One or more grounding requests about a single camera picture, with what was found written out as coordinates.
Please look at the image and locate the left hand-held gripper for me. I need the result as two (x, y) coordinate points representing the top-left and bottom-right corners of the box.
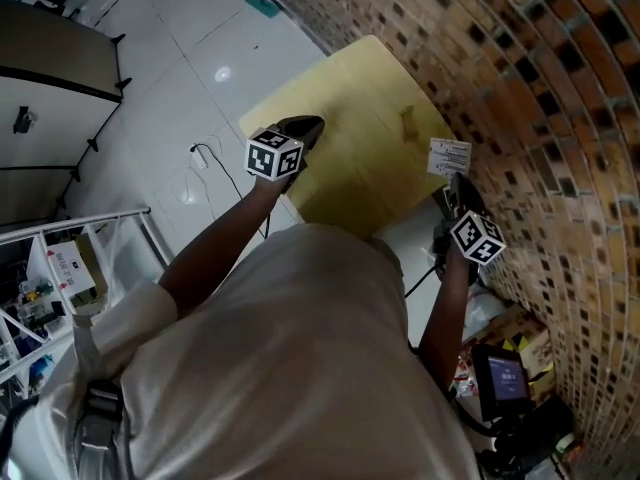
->
(243, 115), (326, 195)

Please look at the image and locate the black monitor with blue screen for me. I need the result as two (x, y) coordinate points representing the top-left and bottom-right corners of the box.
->
(471, 342), (532, 422)

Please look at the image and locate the cardboard box with striped tape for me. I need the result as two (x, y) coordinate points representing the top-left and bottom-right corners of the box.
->
(492, 305), (556, 404)

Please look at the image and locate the white printed paper sheet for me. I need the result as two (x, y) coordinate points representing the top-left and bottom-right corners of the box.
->
(426, 136), (473, 177)

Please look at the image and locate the grey harness strap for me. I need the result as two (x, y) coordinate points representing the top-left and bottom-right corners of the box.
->
(72, 312), (134, 480)

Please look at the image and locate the white metal rack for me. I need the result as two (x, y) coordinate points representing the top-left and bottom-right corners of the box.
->
(0, 206), (171, 419)

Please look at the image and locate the white plastic bag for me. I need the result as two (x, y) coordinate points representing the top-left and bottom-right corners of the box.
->
(462, 287), (506, 342)

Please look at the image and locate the white box with red print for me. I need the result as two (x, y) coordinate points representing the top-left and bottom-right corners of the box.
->
(25, 240), (97, 310)

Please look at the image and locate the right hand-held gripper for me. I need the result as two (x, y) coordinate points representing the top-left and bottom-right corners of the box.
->
(430, 172), (507, 268)

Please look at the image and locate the person's right forearm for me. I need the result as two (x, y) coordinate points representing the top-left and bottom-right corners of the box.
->
(417, 250), (474, 394)

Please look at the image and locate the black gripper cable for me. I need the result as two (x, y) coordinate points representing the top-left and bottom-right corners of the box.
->
(403, 262), (446, 299)

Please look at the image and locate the person's white shirt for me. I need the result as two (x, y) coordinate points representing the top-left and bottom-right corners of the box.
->
(9, 222), (484, 480)

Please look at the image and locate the person's left forearm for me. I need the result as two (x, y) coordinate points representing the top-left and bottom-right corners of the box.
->
(157, 175), (291, 319)

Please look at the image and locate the beige partition screen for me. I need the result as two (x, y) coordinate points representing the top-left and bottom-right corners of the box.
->
(0, 0), (134, 227)

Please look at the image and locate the black power strip cable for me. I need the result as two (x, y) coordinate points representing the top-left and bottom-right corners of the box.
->
(192, 142), (271, 239)

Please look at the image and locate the light wooden table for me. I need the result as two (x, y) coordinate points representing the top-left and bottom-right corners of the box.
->
(238, 34), (464, 243)

